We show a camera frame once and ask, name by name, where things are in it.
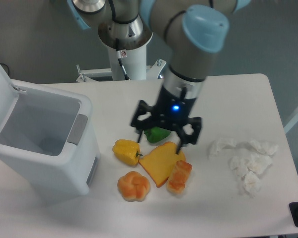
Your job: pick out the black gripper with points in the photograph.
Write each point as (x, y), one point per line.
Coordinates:
(172, 113)

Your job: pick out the white push-button trash can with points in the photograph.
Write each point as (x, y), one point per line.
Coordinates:
(47, 136)

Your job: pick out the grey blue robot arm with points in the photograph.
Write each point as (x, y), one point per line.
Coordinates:
(195, 30)

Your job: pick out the green bell pepper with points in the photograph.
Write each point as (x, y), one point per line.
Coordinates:
(156, 134)

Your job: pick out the orange toast slice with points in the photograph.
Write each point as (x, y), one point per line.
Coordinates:
(160, 162)

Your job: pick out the yellow bell pepper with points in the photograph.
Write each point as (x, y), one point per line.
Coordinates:
(127, 151)

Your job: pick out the crumpled white tissue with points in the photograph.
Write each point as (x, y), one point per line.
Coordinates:
(249, 184)
(239, 165)
(264, 147)
(219, 144)
(258, 163)

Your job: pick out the rectangular braided pastry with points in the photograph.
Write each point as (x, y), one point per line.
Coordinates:
(176, 182)

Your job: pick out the round knotted bread roll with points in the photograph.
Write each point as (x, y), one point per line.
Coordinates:
(133, 186)

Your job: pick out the crumpled white tissue middle left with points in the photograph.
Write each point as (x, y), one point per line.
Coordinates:
(239, 165)

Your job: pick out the crumpled white tissue centre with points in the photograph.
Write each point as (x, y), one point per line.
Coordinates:
(258, 163)

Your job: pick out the crumpled white tissue top right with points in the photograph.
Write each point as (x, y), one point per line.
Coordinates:
(264, 147)

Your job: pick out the crumpled white tissue bottom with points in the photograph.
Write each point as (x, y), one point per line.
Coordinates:
(249, 184)

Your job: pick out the white pedestal base frame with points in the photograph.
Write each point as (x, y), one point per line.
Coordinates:
(153, 72)

